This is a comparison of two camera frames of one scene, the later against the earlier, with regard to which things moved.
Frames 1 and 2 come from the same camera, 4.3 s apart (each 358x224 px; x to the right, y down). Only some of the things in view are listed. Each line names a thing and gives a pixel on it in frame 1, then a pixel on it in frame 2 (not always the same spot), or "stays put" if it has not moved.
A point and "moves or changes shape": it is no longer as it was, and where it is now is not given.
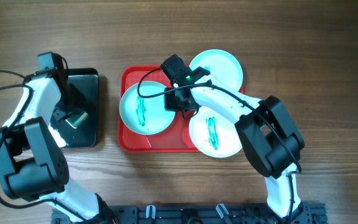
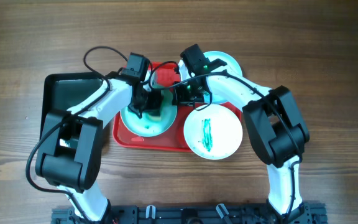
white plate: x=214 y=134 moves or changes shape
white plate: x=146 y=116 stays put
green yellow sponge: x=76 y=120 moves or changes shape
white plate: x=220 y=64 stays put
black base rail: x=306 y=213 stays put
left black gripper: x=79 y=97 to x=156 y=107
